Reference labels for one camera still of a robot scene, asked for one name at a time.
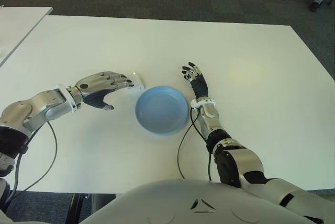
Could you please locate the white side table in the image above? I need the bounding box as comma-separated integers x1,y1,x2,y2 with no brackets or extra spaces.
0,6,54,68

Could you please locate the grey robot torso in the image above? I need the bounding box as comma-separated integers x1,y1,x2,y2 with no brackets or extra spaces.
78,178,322,224

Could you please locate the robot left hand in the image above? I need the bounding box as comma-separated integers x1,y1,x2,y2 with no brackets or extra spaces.
74,71,135,111

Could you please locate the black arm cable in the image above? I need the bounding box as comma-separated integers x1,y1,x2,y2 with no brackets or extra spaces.
177,107,214,182
5,121,58,209

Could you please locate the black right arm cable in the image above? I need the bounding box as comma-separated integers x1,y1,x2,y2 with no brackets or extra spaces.
177,107,214,182

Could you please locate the blue plate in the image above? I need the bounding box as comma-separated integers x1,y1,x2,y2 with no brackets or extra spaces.
135,85,189,136

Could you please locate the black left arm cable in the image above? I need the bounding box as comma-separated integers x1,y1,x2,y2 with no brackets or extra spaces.
5,121,58,209

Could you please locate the white charger plug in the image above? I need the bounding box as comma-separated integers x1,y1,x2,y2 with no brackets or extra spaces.
127,71,145,94

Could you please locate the black table frame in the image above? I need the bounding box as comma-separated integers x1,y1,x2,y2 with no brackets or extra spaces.
68,194,91,224

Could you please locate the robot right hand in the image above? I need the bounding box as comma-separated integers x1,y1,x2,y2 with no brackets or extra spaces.
181,61,210,101

